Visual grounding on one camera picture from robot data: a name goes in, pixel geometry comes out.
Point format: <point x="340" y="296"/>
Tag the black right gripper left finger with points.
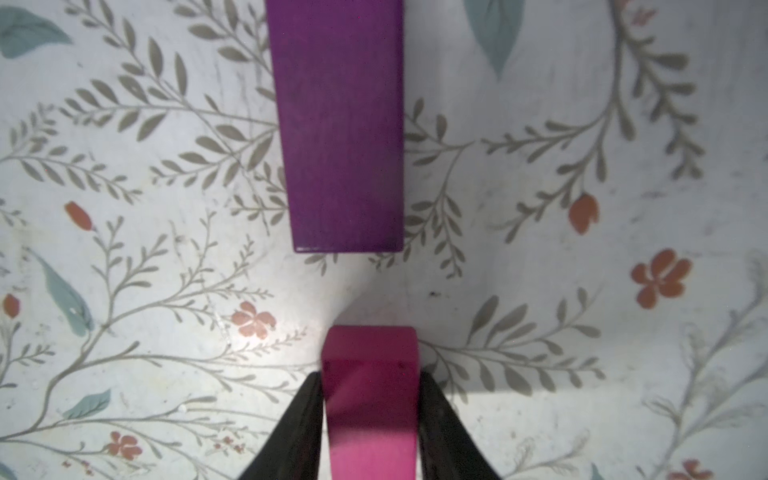
<point x="292" y="450"/>

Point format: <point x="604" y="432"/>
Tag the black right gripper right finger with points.
<point x="447" y="451"/>

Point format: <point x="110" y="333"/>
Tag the magenta building block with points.
<point x="370" y="382"/>

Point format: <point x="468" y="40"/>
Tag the purple building block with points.
<point x="338" y="71"/>

